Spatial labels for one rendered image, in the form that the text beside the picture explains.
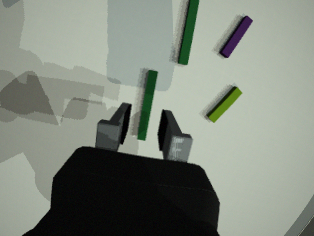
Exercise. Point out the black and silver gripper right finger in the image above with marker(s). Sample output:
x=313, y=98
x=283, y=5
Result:
x=174, y=144

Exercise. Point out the dark green rod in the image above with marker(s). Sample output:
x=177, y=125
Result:
x=147, y=105
x=188, y=32

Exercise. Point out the purple rod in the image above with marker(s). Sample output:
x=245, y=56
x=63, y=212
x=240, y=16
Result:
x=236, y=37

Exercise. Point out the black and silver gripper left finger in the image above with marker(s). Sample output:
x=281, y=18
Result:
x=111, y=133

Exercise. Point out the lime green rod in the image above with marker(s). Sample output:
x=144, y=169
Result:
x=224, y=104

